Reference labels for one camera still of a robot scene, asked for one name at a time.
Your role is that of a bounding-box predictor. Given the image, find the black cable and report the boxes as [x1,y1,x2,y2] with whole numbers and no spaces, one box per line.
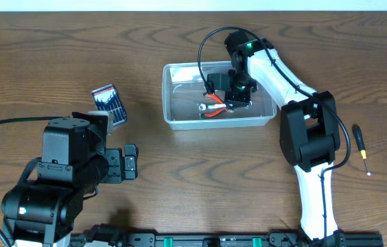
[0,115,74,133]
[197,26,352,241]

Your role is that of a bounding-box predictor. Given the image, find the silver double ring wrench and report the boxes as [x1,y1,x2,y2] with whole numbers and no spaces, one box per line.
[198,104,227,111]

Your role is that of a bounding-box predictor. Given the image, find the red handled pliers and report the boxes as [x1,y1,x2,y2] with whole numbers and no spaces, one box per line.
[198,93,234,118]

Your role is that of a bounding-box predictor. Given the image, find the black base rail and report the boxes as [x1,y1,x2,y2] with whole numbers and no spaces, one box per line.
[69,224,384,247]

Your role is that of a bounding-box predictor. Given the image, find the blue screwdriver bit set case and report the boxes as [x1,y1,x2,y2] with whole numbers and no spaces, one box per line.
[91,84,127,126]

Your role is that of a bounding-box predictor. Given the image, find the right black cable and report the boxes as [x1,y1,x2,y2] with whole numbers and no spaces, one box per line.
[197,26,352,241]

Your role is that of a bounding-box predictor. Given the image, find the left black cable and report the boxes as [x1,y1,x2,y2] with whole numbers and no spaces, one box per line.
[0,115,74,133]

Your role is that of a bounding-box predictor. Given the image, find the black yellow screwdriver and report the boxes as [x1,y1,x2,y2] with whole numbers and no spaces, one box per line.
[352,124,371,176]

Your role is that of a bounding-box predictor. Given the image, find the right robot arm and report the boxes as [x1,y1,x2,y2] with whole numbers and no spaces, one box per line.
[201,27,348,246]

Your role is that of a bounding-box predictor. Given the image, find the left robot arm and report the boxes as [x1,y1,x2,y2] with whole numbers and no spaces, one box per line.
[1,111,139,246]

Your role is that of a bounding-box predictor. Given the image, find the clear plastic container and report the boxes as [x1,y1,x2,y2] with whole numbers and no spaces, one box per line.
[162,62,277,130]

